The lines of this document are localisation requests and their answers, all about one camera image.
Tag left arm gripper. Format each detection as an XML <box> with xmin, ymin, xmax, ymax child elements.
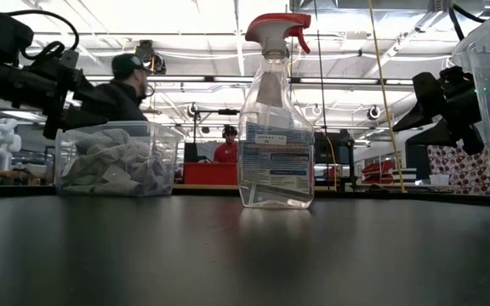
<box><xmin>22</xmin><ymin>49</ymin><xmax>117</xmax><ymax>141</ymax></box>

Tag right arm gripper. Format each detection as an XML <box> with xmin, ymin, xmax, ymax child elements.
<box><xmin>391</xmin><ymin>65</ymin><xmax>485</xmax><ymax>156</ymax></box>

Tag person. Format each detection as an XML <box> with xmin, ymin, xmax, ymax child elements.
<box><xmin>213</xmin><ymin>124</ymin><xmax>240</xmax><ymax>165</ymax></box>
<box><xmin>87</xmin><ymin>53</ymin><xmax>157</xmax><ymax>125</ymax></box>

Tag circle patterned panel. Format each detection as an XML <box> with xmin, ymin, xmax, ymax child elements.
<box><xmin>426</xmin><ymin>144</ymin><xmax>490</xmax><ymax>196</ymax></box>

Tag black boom stand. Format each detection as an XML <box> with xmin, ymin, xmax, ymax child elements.
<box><xmin>186</xmin><ymin>103</ymin><xmax>241</xmax><ymax>163</ymax></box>

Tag ceiling light strip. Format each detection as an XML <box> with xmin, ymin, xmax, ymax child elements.
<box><xmin>85</xmin><ymin>75</ymin><xmax>414</xmax><ymax>86</ymax></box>

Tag red box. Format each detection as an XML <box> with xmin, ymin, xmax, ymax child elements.
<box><xmin>183</xmin><ymin>161</ymin><xmax>239</xmax><ymax>186</ymax></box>

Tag jar with pink lid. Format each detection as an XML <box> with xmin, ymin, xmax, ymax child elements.
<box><xmin>236</xmin><ymin>12</ymin><xmax>316</xmax><ymax>210</ymax></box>

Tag yellow cable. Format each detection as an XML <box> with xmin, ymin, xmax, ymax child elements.
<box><xmin>367</xmin><ymin>0</ymin><xmax>407</xmax><ymax>194</ymax></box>

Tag black hanging camera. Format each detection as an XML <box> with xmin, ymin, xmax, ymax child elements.
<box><xmin>134</xmin><ymin>39</ymin><xmax>168</xmax><ymax>76</ymax></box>

